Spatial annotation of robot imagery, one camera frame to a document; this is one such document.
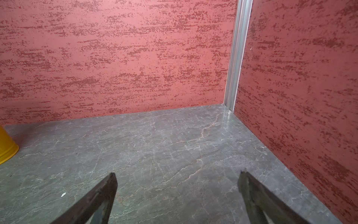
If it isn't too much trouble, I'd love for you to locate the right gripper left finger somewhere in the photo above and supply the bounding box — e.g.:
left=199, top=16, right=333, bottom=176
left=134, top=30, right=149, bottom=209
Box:
left=52, top=173, right=118, bottom=224

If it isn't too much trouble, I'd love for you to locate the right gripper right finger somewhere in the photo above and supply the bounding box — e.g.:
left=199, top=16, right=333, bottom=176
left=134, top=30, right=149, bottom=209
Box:
left=237, top=171, right=308, bottom=224

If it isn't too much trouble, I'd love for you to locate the yellow metal bucket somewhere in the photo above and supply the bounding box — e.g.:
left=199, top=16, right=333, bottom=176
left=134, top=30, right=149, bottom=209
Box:
left=0, top=126, right=19, bottom=164

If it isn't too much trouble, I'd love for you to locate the aluminium corner post right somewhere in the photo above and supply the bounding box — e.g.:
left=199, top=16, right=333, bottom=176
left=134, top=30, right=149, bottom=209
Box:
left=224, top=0, right=253, bottom=112

